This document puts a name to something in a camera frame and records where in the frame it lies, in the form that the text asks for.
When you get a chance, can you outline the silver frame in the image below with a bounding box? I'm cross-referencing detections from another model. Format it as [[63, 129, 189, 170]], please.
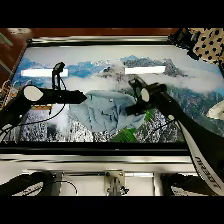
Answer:
[[0, 35, 224, 197]]

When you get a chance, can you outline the light blue shirt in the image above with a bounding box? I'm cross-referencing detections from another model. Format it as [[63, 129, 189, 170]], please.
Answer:
[[67, 89, 148, 134]]

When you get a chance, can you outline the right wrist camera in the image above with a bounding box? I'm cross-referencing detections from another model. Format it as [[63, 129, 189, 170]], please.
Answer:
[[128, 76, 145, 100]]

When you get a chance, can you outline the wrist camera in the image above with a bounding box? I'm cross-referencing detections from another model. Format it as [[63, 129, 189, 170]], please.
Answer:
[[128, 76, 145, 100], [51, 61, 67, 91]]

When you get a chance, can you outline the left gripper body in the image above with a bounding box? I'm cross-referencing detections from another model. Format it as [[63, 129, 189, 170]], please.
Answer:
[[61, 89, 84, 105]]

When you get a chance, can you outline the black cable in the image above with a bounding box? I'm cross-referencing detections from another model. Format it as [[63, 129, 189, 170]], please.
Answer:
[[49, 179, 79, 196], [3, 78, 68, 134]]

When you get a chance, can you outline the white garment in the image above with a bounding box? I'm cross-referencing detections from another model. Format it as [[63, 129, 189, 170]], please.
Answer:
[[205, 99, 224, 122]]

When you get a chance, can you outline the cream black-dotted garment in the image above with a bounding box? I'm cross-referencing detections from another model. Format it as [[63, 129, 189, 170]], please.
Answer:
[[189, 28, 224, 68]]

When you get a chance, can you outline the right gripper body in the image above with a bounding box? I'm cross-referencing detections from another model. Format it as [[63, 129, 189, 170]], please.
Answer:
[[124, 99, 150, 117]]

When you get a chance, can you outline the dark navy garment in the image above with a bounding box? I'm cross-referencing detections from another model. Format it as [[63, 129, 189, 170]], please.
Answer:
[[169, 28, 203, 61]]

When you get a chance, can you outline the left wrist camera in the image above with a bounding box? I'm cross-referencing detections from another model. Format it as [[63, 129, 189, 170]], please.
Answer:
[[51, 61, 67, 91]]

